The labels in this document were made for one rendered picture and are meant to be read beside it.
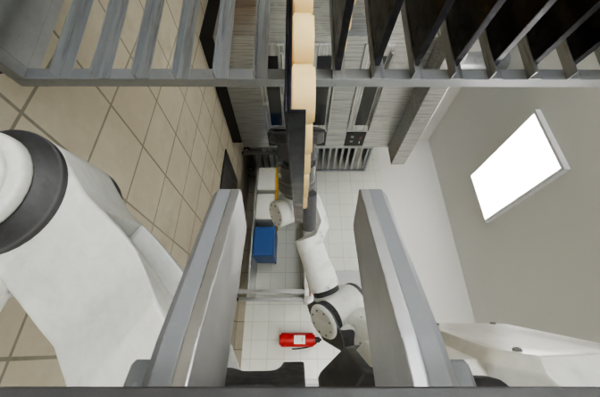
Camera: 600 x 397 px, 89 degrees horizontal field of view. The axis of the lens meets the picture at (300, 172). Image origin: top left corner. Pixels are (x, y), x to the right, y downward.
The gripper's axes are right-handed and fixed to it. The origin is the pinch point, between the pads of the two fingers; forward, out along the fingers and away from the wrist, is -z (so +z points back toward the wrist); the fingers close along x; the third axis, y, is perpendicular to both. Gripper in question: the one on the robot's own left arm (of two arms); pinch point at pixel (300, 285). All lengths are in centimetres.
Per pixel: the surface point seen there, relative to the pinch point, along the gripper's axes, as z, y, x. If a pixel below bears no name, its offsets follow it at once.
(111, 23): -76, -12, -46
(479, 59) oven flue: -317, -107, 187
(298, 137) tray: -15.6, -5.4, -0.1
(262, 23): -77, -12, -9
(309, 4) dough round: -27.2, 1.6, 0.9
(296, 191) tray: -23.1, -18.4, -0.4
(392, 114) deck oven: -273, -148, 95
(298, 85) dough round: -17.7, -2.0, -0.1
